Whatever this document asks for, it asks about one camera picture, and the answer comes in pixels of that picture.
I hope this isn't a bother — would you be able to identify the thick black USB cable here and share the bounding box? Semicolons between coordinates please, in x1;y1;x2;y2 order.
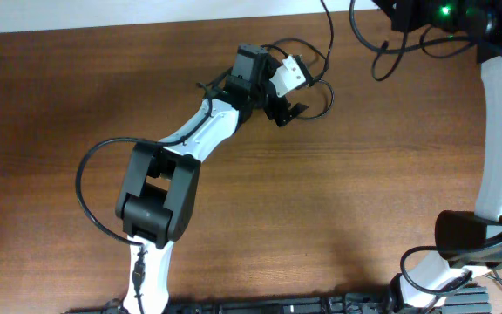
296;0;336;122

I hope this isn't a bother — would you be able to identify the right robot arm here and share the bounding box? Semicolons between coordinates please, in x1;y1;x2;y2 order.
374;0;502;313

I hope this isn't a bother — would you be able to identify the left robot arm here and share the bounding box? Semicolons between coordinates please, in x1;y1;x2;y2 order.
116;44;311;313

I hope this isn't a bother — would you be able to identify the left camera cable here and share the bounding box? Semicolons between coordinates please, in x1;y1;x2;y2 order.
74;37;327;314

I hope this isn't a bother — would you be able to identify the camera cable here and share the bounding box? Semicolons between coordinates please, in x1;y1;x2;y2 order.
74;37;327;314
349;0;502;297

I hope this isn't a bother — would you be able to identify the right camera cable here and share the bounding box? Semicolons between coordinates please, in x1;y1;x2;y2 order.
349;0;502;297

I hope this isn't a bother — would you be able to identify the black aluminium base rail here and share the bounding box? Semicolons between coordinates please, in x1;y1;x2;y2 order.
63;285;492;314

